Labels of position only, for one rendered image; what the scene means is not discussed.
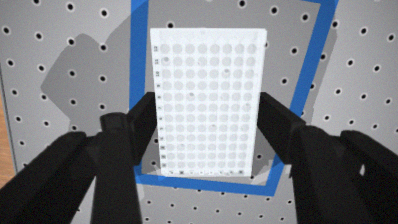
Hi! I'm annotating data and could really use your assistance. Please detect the grey flat base plate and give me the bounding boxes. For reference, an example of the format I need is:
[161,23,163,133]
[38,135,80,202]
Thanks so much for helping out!
[0,0,398,224]

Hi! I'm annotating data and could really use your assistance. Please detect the white well plate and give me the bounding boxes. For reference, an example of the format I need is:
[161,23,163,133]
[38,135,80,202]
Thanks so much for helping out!
[150,28,267,177]

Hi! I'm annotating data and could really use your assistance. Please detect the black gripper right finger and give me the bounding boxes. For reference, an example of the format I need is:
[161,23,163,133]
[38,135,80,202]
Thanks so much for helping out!
[257,92,398,224]

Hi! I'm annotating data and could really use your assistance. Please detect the blue tape outline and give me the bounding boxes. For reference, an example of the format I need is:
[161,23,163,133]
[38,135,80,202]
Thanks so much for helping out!
[129,0,339,196]

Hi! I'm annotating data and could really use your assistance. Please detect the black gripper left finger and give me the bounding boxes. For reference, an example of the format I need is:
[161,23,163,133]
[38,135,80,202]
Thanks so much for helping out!
[0,92,157,224]

